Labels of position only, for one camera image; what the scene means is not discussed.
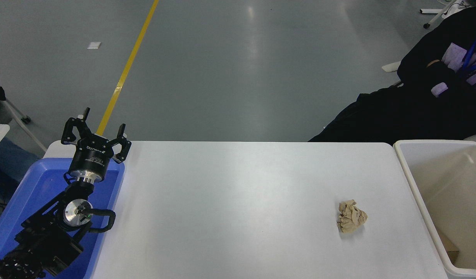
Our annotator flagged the large pale plastic bin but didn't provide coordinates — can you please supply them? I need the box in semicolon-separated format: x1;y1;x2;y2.
393;139;476;279

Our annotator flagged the crumpled tan paper ball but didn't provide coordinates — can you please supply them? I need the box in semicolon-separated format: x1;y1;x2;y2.
336;199;368;233

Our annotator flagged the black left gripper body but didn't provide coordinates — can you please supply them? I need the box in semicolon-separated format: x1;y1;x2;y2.
69;136;115;179

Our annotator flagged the white wheeled stand leg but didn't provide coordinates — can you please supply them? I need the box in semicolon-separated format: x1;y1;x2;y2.
419;0;463;29

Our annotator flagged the seated person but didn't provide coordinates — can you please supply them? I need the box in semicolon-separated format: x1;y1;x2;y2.
308;5;476;142

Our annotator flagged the grey metal wheeled leg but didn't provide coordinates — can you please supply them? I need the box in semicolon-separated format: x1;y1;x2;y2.
3;99;48;152

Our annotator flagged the person at table edge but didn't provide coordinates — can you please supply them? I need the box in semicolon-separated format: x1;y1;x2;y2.
0;67;40;194

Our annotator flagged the blue plastic tray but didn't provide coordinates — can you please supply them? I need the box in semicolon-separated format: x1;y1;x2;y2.
0;157;125;279

